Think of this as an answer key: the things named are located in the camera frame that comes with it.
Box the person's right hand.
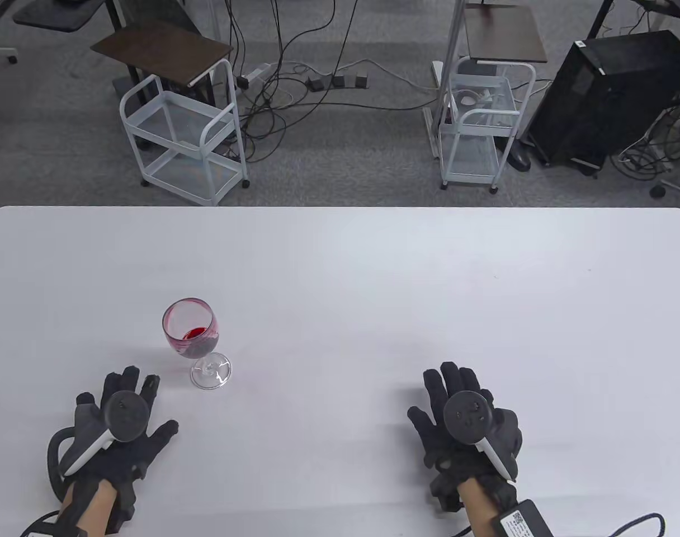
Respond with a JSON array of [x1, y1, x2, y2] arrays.
[[407, 362, 523, 493]]

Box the person's left hand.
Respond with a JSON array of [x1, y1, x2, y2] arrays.
[[72, 366, 180, 488]]

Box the person's left forearm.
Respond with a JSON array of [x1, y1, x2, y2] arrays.
[[59, 481, 120, 537]]

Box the person's right forearm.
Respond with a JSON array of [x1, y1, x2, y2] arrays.
[[457, 478, 509, 537]]

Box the wine glass with red liquid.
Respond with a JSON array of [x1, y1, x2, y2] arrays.
[[162, 298, 232, 391]]

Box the white cart holding small items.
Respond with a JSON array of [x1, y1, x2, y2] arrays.
[[437, 55, 538, 194]]

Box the white metal utility cart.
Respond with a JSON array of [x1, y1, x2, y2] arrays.
[[119, 58, 251, 207]]

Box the white items in cart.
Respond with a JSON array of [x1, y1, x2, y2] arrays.
[[456, 88, 494, 110]]

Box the row of black power adapters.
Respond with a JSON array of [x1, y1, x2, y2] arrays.
[[306, 71, 370, 92]]

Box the black computer tower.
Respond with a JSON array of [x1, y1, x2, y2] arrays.
[[527, 30, 680, 178]]

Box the dark brown side table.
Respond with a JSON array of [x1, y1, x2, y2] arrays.
[[90, 26, 235, 104], [463, 2, 549, 76]]

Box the white power strip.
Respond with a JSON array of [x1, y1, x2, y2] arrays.
[[236, 62, 275, 91]]

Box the black round tracker white handle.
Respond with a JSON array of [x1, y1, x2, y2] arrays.
[[442, 391, 518, 483], [63, 392, 154, 478]]

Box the black cable loop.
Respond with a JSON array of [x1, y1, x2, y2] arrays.
[[46, 427, 79, 500]]

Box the black wrist strap mount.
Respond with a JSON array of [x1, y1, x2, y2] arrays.
[[101, 474, 138, 533], [428, 469, 465, 513]]

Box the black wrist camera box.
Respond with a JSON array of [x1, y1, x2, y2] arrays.
[[492, 499, 555, 537]]

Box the black braided cable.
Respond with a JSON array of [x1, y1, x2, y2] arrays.
[[551, 513, 667, 537]]

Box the bundle of cables beside tower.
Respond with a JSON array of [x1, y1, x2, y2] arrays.
[[611, 76, 680, 181]]

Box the tangle of black floor cables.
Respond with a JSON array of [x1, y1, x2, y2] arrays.
[[223, 0, 448, 164]]

